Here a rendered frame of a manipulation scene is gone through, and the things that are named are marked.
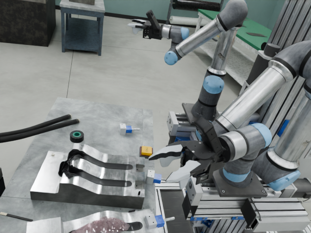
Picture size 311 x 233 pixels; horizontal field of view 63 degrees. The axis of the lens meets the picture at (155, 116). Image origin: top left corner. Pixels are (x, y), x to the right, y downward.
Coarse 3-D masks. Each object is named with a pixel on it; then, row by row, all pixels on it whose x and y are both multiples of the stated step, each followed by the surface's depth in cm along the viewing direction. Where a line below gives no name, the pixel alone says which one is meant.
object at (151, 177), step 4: (148, 172) 133; (152, 172) 134; (148, 176) 131; (152, 176) 132; (156, 176) 134; (160, 176) 134; (148, 180) 133; (152, 180) 132; (156, 180) 133; (160, 180) 132; (164, 180) 134
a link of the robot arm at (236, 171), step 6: (228, 162) 77; (234, 162) 75; (240, 162) 74; (246, 162) 73; (252, 162) 74; (228, 168) 78; (234, 168) 76; (240, 168) 75; (246, 168) 75; (228, 174) 79; (234, 174) 77; (240, 174) 76; (246, 174) 77; (234, 180) 79; (240, 180) 78
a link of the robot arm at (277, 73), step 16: (288, 48) 81; (304, 48) 77; (272, 64) 83; (288, 64) 80; (256, 80) 84; (272, 80) 81; (288, 80) 83; (240, 96) 85; (256, 96) 82; (224, 112) 85; (240, 112) 82; (224, 128) 83
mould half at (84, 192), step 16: (80, 144) 130; (48, 160) 127; (64, 160) 129; (80, 160) 121; (112, 160) 132; (128, 160) 133; (144, 160) 135; (48, 176) 119; (64, 176) 112; (96, 176) 120; (112, 176) 123; (128, 176) 124; (144, 176) 126; (32, 192) 112; (48, 192) 112; (64, 192) 112; (80, 192) 113; (96, 192) 113; (112, 192) 115; (128, 192) 116
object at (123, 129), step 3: (120, 123) 164; (123, 123) 164; (120, 126) 161; (123, 126) 162; (126, 126) 165; (129, 126) 165; (120, 129) 160; (123, 129) 161; (126, 129) 162; (129, 129) 163; (132, 129) 165; (135, 129) 166; (138, 129) 166; (120, 132) 162; (123, 132) 162; (126, 132) 163; (129, 132) 164
